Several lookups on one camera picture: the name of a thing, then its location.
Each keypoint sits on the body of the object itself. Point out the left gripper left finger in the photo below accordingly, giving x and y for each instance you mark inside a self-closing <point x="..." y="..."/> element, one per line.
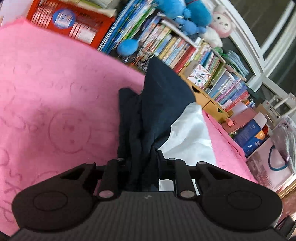
<point x="67" y="199"/>

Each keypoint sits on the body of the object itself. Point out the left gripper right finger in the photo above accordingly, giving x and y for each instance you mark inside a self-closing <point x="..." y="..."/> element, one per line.
<point x="226" y="199"/>

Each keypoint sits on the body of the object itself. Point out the white and navy jacket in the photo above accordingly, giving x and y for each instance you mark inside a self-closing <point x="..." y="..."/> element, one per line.
<point x="163" y="117"/>

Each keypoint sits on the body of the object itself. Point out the pink gift bag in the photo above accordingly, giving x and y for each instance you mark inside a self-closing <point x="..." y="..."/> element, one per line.
<point x="268" y="167"/>

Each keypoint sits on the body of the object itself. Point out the blue cardboard box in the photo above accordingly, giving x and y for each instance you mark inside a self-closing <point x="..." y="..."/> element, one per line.
<point x="251" y="136"/>

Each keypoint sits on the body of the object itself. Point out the wooden drawer organizer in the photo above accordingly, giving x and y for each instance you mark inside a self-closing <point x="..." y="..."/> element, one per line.
<point x="208" y="105"/>

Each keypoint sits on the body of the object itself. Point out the pink bunny towel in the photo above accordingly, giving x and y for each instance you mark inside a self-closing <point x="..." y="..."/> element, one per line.
<point x="60" y="109"/>

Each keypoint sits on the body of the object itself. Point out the row of books right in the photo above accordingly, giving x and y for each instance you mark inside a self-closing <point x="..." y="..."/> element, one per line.
<point x="226" y="86"/>

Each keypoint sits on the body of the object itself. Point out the row of books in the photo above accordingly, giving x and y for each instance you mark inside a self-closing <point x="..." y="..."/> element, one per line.
<point x="226" y="86"/>
<point x="143" y="21"/>

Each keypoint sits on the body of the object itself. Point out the white colourful card box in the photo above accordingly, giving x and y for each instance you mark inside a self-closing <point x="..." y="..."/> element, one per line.
<point x="199" y="76"/>

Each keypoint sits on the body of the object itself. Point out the stack of teal folders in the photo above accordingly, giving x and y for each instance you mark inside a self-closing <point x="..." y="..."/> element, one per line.
<point x="233" y="60"/>

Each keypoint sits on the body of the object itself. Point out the miniature black bicycle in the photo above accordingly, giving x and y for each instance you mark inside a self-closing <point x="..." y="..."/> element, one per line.
<point x="137" y="63"/>

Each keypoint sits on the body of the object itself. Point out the blue plush ball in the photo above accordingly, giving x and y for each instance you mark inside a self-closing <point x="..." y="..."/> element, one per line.
<point x="127" y="47"/>

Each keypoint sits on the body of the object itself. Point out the red plastic crate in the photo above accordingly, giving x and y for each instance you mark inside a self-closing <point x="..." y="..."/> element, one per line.
<point x="70" y="20"/>

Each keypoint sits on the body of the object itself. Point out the pink bunny plush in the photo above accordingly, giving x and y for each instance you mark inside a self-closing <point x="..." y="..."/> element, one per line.
<point x="221" y="27"/>

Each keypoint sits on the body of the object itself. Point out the row of books left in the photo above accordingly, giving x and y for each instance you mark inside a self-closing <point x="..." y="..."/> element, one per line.
<point x="143" y="21"/>

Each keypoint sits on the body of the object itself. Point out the blue plush toy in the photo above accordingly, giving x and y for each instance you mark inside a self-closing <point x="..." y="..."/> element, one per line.
<point x="192" y="16"/>

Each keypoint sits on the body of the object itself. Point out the stack of papers and books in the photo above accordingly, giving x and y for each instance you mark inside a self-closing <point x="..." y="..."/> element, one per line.
<point x="107" y="8"/>

